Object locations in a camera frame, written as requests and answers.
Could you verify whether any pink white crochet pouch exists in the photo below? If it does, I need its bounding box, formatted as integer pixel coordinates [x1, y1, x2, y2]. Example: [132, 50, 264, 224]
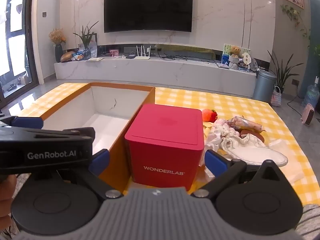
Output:
[214, 119, 240, 137]

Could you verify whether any yellow checked tablecloth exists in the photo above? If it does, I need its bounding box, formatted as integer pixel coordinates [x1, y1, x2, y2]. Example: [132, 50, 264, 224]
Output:
[17, 82, 317, 205]

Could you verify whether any tall potted plant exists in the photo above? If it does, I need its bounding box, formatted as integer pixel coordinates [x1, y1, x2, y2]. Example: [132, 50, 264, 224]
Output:
[267, 50, 304, 94]

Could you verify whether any hanging vine plant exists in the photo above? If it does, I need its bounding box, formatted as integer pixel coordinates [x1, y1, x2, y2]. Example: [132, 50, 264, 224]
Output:
[280, 4, 320, 63]

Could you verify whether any red square box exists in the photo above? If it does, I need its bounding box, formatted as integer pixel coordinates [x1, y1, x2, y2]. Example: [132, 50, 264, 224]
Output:
[124, 103, 205, 192]

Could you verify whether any white router with antennas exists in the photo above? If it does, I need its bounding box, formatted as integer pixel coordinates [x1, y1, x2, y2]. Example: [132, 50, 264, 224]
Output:
[134, 45, 151, 60]

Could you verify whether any green white display board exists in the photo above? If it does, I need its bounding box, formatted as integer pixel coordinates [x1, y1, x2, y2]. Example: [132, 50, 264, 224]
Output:
[222, 43, 251, 64]

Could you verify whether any glass balcony door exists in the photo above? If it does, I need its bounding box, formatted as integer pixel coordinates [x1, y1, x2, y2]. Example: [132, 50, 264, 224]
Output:
[0, 0, 39, 103]

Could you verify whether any woven basket bag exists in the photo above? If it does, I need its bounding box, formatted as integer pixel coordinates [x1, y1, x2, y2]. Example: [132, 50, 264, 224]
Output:
[270, 86, 283, 108]

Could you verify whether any large water bottle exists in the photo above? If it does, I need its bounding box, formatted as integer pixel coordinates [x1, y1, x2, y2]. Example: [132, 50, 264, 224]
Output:
[301, 76, 320, 111]

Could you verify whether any grey blue trash can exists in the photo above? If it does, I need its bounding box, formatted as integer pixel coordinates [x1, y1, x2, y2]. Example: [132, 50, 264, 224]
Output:
[252, 70, 278, 104]

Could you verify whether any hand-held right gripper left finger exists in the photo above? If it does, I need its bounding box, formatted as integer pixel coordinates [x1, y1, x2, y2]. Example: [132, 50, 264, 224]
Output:
[56, 149, 124, 200]

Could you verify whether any person's left hand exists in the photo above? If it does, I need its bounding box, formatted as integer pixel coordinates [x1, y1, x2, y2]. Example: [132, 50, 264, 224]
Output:
[0, 174, 17, 233]

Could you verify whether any teddy bear bouquet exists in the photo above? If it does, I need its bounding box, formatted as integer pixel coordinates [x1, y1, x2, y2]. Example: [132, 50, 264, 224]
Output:
[229, 45, 242, 70]

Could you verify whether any black flat television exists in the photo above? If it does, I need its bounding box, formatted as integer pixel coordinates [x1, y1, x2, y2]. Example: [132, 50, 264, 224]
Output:
[103, 0, 194, 33]

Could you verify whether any black floor cable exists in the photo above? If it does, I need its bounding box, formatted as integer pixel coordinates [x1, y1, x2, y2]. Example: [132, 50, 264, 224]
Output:
[287, 93, 304, 117]

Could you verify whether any orange crochet strawberry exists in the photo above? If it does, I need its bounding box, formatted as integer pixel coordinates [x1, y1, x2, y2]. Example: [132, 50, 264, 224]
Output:
[202, 108, 218, 123]

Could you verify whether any pink space heater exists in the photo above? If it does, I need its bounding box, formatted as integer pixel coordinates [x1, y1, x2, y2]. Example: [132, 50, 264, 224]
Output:
[300, 103, 316, 126]

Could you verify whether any brown round ornament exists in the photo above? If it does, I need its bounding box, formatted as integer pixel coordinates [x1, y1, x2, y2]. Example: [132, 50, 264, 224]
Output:
[60, 51, 76, 63]

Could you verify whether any large orange open box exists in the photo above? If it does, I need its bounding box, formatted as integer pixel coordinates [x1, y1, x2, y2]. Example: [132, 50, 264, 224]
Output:
[40, 82, 157, 193]

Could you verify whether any green plant in glass vase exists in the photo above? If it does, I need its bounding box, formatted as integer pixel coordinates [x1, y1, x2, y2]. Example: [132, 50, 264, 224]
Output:
[72, 21, 100, 61]

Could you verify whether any person's striped grey clothing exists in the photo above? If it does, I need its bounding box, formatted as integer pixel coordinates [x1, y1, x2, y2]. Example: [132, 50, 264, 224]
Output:
[301, 203, 320, 240]

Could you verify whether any white marble television stand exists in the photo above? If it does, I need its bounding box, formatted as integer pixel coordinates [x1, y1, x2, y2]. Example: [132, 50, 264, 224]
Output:
[54, 44, 258, 98]

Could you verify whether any cream knitted sock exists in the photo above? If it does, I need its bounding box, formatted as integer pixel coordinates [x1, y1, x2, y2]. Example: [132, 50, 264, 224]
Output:
[220, 133, 289, 167]

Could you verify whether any black vase with dried flowers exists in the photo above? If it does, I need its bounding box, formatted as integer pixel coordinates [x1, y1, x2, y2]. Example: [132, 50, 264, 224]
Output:
[48, 28, 67, 63]

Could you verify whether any pink silver snack packet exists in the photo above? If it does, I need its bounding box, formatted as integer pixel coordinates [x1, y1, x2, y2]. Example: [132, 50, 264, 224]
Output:
[230, 116, 266, 133]

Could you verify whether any white tissue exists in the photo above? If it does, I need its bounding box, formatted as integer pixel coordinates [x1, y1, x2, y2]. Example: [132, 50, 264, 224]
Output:
[200, 129, 226, 178]

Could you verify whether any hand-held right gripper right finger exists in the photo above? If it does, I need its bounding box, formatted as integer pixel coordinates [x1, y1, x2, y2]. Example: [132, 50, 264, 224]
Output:
[194, 149, 288, 198]

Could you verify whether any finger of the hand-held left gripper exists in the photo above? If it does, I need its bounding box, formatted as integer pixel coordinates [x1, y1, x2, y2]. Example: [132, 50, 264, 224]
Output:
[0, 115, 44, 130]
[0, 126, 96, 145]

